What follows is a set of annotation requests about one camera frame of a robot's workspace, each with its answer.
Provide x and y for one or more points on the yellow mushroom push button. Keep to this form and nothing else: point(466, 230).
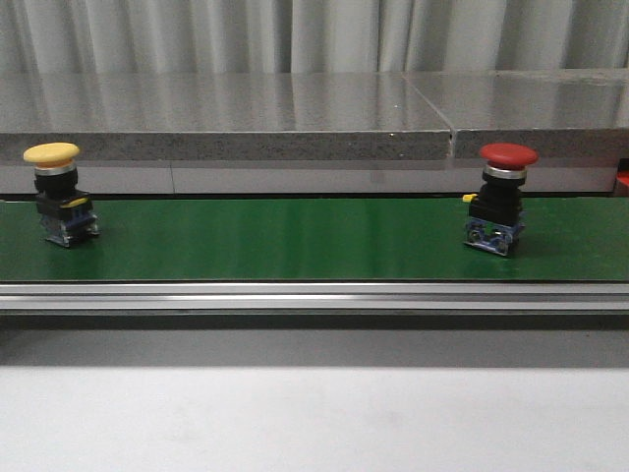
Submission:
point(66, 213)

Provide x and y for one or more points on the grey stone countertop right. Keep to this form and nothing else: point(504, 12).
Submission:
point(570, 117)

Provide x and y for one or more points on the green conveyor belt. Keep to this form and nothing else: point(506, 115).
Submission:
point(309, 239)

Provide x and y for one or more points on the aluminium conveyor frame rail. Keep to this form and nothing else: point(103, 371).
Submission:
point(454, 297)

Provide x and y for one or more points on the red mushroom push button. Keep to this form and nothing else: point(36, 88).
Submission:
point(494, 221)

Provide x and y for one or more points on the grey stone countertop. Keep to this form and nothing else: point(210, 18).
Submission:
point(224, 117)
point(570, 117)

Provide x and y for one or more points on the red plastic bin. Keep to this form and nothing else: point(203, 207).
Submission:
point(621, 185)

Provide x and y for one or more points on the grey curtain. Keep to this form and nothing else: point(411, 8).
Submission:
point(311, 36)

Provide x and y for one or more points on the grey stone countertop left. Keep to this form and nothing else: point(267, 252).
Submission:
point(224, 117)

